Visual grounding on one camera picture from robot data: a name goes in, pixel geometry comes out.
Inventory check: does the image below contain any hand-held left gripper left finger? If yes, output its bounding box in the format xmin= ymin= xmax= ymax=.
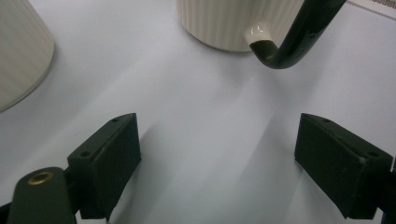
xmin=66 ymin=112 xmax=143 ymax=222

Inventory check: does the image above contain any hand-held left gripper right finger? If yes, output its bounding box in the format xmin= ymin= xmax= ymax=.
xmin=293 ymin=112 xmax=395 ymax=220

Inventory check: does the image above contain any cream ribbed mug black rim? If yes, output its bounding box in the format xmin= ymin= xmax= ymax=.
xmin=176 ymin=0 xmax=347 ymax=70
xmin=0 ymin=0 xmax=56 ymax=114

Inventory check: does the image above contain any grey striped placemat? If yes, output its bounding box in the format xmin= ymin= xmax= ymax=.
xmin=346 ymin=0 xmax=396 ymax=21

